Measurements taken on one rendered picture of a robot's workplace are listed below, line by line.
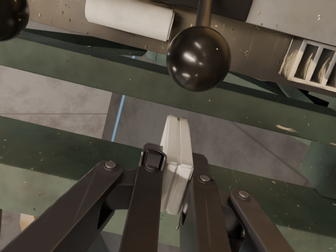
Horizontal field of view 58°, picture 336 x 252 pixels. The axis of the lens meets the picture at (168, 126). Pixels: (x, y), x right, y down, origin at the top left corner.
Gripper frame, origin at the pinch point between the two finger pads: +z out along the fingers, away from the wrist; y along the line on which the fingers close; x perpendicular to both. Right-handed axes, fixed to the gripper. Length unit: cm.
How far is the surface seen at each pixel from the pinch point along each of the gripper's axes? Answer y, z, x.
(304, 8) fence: 8.8, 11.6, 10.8
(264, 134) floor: 67, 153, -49
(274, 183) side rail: 16.9, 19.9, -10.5
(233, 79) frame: 21, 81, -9
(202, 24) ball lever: 0.0, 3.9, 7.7
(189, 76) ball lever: -0.3, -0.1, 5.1
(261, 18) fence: 5.5, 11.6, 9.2
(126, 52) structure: -18, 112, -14
